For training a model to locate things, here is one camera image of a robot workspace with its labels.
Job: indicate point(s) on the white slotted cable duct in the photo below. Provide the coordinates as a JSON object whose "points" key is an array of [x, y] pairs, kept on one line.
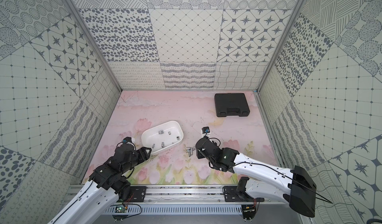
{"points": [[208, 209]]}

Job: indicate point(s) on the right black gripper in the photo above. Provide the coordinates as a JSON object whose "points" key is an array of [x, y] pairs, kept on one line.
{"points": [[199, 155]]}

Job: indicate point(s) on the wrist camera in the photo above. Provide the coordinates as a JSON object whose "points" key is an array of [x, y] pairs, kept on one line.
{"points": [[205, 131], [127, 140]]}

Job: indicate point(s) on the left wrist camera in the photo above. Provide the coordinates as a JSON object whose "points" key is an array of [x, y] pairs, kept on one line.
{"points": [[127, 140]]}

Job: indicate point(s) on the black plastic tool case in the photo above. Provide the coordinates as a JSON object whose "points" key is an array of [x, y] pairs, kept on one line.
{"points": [[231, 104]]}

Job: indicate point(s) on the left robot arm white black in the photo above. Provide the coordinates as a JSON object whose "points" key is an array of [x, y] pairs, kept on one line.
{"points": [[89, 203]]}

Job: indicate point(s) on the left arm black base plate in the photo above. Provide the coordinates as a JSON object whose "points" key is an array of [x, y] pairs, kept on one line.
{"points": [[136, 194]]}

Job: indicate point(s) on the white plastic storage box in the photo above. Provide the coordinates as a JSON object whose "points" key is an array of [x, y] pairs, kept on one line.
{"points": [[151, 136]]}

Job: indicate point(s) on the small circuit board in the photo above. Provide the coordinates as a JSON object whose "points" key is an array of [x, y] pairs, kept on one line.
{"points": [[120, 209]]}

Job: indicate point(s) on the aluminium mounting rail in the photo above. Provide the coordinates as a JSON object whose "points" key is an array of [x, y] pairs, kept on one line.
{"points": [[204, 194]]}

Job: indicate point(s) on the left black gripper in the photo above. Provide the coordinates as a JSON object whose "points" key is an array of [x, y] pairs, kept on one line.
{"points": [[140, 154]]}

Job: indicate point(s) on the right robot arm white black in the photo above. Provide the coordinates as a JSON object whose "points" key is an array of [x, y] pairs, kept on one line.
{"points": [[260, 180]]}

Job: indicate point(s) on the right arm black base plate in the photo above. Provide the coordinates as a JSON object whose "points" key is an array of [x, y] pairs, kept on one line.
{"points": [[232, 195]]}

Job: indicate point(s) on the chrome socket pile front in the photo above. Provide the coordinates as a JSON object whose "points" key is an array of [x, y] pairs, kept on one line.
{"points": [[190, 151]]}

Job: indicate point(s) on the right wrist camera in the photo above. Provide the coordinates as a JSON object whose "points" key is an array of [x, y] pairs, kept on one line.
{"points": [[205, 131]]}

